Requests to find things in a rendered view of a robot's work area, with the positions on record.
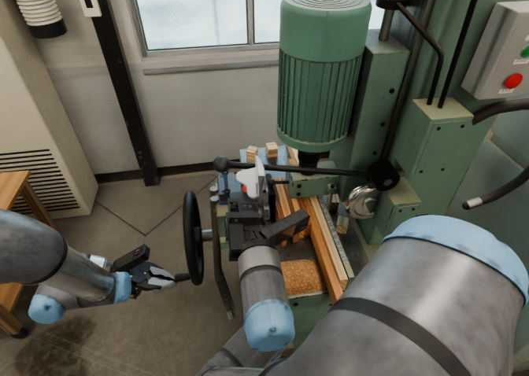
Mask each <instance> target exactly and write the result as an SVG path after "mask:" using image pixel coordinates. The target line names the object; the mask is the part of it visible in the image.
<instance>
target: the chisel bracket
mask: <svg viewBox="0 0 529 376"><path fill-rule="evenodd" d="M317 167H318V168H331V169H337V168H336V166H335V162H334V161H333V160H330V161H323V162H318V164H317ZM340 178H341V175H321V174H314V175H303V174H301V173H297V172H287V180H289V184H287V188H288V190H289V193H290V197H291V198H292V199H294V198H300V197H314V196H321V195H328V194H329V192H328V190H327V185H328V184H333V183H334V184H335V187H336V191H335V192H333V194H337V193H338V186H339V182H340Z"/></svg>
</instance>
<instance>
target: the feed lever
mask: <svg viewBox="0 0 529 376"><path fill-rule="evenodd" d="M263 166H264V170H265V171H285V172H297V173H309V174H321V175H344V176H356V177H368V178H370V179H371V181H372V183H373V185H374V187H375V188H376V189H377V190H379V191H387V190H391V189H393V188H394V187H395V186H396V185H397V184H398V182H399V180H400V175H404V174H406V173H405V171H404V170H403V169H402V168H398V169H395V168H394V166H393V165H392V163H391V162H389V161H388V160H378V161H376V162H375V163H373V164H372V165H371V166H370V167H369V168H368V171H354V170H342V169H331V168H310V167H299V166H288V165H277V164H263ZM213 167H214V169H215V170H216V171H218V172H220V173H223V172H226V171H227V170H228V169H229V168H237V169H250V168H255V163H244V162H233V161H229V159H227V158H226V157H225V156H218V157H216V158H215V160H214V162H213Z"/></svg>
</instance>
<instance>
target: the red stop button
mask: <svg viewBox="0 0 529 376"><path fill-rule="evenodd" d="M522 80H523V76H522V75H521V74H519V73H515V74H513V75H511V76H510V77H509V78H507V80H506V82H505V87H506V88H508V89H513V88H515V87H517V86H518V85H520V83H521V82H522Z"/></svg>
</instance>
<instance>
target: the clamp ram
mask: <svg viewBox="0 0 529 376"><path fill-rule="evenodd" d="M265 176H266V179H267V185H268V204H269V209H270V216H275V209H276V193H275V190H274V186H270V185H269V184H268V181H269V179H272V178H271V175H270V174H265Z"/></svg>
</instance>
